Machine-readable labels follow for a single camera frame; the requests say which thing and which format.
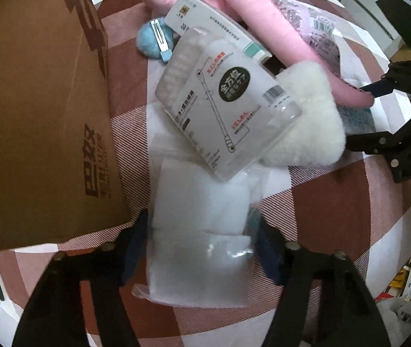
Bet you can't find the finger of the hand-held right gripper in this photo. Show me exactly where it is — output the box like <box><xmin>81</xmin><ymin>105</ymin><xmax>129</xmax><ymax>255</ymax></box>
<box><xmin>362</xmin><ymin>61</ymin><xmax>411</xmax><ymax>97</ymax></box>
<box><xmin>346</xmin><ymin>131</ymin><xmax>408</xmax><ymax>152</ymax></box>

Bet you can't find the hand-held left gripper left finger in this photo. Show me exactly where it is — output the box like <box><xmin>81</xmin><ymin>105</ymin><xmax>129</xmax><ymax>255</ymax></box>
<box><xmin>12</xmin><ymin>210</ymin><xmax>150</xmax><ymax>347</ymax></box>

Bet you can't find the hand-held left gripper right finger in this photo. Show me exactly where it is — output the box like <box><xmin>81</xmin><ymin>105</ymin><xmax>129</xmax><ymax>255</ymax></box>
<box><xmin>256</xmin><ymin>214</ymin><xmax>394</xmax><ymax>347</ymax></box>

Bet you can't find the clear bag of cotton pads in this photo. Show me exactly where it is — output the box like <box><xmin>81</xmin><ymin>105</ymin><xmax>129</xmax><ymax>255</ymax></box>
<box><xmin>132</xmin><ymin>134</ymin><xmax>260</xmax><ymax>306</ymax></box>

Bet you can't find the pink plush toy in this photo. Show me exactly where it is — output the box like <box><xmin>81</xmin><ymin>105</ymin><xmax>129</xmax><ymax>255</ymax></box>
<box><xmin>135</xmin><ymin>0</ymin><xmax>376</xmax><ymax>108</ymax></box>

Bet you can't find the brown cardboard box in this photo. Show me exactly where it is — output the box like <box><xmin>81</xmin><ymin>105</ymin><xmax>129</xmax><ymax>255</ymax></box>
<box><xmin>0</xmin><ymin>0</ymin><xmax>137</xmax><ymax>254</ymax></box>

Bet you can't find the white teal-striped medicine box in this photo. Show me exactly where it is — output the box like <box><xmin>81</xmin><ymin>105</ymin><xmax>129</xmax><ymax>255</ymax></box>
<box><xmin>164</xmin><ymin>0</ymin><xmax>273</xmax><ymax>62</ymax></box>

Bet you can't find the blue pom-pom hair clip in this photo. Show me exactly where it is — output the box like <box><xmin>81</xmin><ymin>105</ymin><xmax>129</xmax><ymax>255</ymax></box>
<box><xmin>135</xmin><ymin>19</ymin><xmax>180</xmax><ymax>66</ymax></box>

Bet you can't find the light blue printed packet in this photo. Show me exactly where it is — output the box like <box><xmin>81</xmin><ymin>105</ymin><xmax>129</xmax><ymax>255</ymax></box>
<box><xmin>337</xmin><ymin>106</ymin><xmax>377</xmax><ymax>134</ymax></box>

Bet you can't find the white fluffy plush piece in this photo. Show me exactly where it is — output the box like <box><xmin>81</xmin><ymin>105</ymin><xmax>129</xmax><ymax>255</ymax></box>
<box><xmin>256</xmin><ymin>61</ymin><xmax>347</xmax><ymax>169</ymax></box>

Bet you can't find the brown white checked bedsheet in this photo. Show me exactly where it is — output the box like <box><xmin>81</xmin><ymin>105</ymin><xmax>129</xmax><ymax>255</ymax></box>
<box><xmin>0</xmin><ymin>0</ymin><xmax>411</xmax><ymax>347</ymax></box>

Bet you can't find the pink printed plastic packet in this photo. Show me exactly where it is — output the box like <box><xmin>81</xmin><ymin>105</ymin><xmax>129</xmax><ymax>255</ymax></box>
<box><xmin>274</xmin><ymin>0</ymin><xmax>343</xmax><ymax>80</ymax></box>

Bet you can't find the white wardrobe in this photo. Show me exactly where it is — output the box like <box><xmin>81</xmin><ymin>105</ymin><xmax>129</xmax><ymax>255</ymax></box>
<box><xmin>339</xmin><ymin>0</ymin><xmax>408</xmax><ymax>55</ymax></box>

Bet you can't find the clear cotton swab box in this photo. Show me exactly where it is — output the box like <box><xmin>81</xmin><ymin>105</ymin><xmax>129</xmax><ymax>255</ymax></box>
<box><xmin>155</xmin><ymin>25</ymin><xmax>303</xmax><ymax>181</ymax></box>

